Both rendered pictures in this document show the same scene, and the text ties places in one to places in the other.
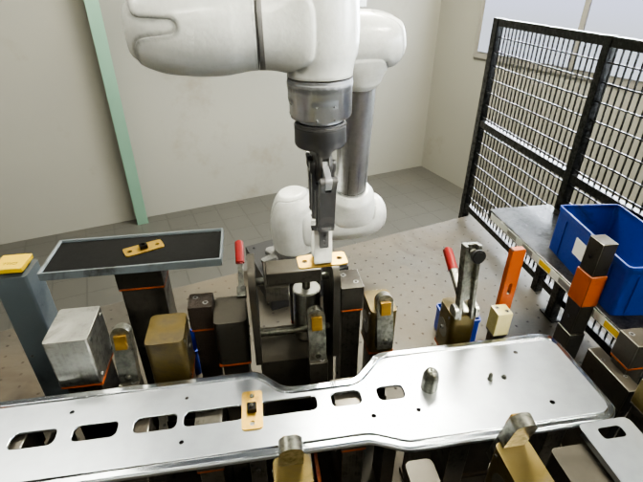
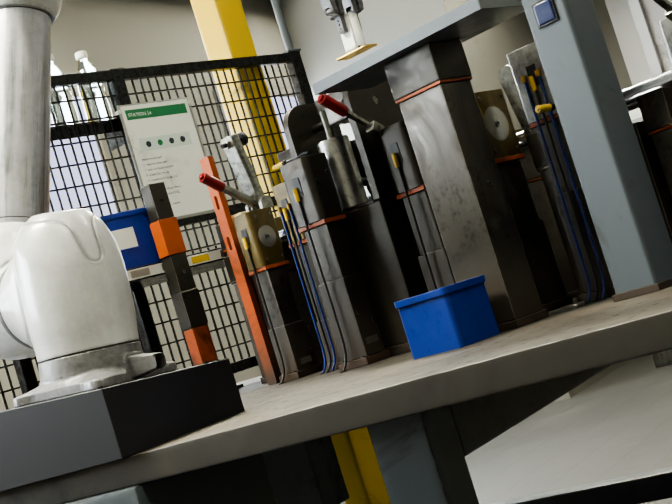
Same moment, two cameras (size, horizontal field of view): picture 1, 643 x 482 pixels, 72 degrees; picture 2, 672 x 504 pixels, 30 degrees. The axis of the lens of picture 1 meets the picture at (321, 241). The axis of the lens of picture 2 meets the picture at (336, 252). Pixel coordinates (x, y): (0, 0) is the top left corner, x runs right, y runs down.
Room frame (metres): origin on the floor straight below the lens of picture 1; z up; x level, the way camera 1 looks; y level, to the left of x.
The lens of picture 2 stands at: (2.10, 1.84, 0.80)
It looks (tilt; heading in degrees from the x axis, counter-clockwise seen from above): 3 degrees up; 235
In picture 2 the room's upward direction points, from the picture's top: 17 degrees counter-clockwise
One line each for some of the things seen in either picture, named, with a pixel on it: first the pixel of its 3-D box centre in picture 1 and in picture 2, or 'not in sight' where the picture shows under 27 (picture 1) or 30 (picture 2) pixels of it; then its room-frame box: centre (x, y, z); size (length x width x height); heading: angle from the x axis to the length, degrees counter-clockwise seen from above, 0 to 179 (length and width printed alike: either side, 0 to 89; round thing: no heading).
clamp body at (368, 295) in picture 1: (373, 357); (317, 274); (0.79, -0.13, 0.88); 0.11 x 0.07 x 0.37; 9
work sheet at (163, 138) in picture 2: not in sight; (169, 160); (0.60, -0.89, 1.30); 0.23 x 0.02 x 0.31; 9
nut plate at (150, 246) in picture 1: (143, 246); not in sight; (0.85, 0.40, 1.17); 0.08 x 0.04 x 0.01; 123
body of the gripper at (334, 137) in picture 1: (320, 149); not in sight; (0.63, 0.00, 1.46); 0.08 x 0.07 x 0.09; 11
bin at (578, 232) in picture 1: (614, 254); (104, 250); (0.92, -0.72, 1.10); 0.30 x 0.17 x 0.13; 2
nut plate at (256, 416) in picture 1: (252, 407); not in sight; (0.54, 0.13, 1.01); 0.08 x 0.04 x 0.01; 9
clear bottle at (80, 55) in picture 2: not in sight; (91, 89); (0.72, -0.97, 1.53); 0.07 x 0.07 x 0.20
